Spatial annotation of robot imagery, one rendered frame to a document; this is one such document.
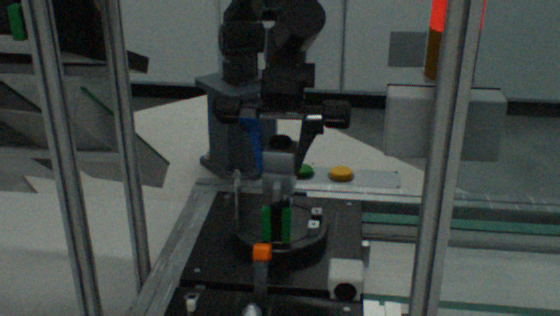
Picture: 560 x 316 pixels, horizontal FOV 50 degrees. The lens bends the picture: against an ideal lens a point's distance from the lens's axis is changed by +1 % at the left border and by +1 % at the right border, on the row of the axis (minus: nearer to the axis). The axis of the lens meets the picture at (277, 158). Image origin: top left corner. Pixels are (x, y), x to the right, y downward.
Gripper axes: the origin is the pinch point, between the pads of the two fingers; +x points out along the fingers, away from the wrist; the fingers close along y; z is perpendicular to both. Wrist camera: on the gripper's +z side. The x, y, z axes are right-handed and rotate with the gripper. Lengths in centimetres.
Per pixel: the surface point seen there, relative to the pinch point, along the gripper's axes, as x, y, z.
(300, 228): 10.0, 3.1, -7.0
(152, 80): -110, -120, -302
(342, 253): 13.2, 9.2, -6.1
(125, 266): 16.9, -26.2, -19.3
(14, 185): -20, -153, -208
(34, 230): 11, -46, -26
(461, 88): -2.1, 19.4, 22.0
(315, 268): 15.5, 5.6, -3.0
